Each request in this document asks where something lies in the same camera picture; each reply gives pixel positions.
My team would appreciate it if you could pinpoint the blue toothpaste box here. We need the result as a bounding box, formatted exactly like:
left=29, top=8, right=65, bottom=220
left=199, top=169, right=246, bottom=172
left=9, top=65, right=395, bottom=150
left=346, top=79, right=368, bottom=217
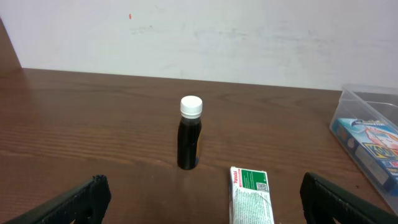
left=331, top=118, right=397, bottom=196

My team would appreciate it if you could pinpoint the clear plastic container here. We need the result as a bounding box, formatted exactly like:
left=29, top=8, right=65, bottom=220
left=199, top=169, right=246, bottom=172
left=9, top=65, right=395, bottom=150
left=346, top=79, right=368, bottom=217
left=330, top=84, right=397, bottom=213

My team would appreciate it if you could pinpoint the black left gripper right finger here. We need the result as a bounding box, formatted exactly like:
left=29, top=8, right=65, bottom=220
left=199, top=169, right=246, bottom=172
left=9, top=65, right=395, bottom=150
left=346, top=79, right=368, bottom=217
left=300, top=172, right=397, bottom=224

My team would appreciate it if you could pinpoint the dark bottle white cap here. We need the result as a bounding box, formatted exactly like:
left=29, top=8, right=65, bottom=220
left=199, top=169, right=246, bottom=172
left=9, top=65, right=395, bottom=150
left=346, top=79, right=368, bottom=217
left=177, top=95, right=203, bottom=170

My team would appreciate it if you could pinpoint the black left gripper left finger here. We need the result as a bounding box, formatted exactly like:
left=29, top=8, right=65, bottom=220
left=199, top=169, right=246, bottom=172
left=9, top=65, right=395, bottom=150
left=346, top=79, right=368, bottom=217
left=6, top=175, right=111, bottom=224

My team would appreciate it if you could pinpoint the white green medicine box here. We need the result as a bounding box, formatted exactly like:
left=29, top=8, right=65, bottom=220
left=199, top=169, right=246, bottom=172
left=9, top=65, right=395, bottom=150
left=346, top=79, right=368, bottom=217
left=229, top=166, right=274, bottom=224

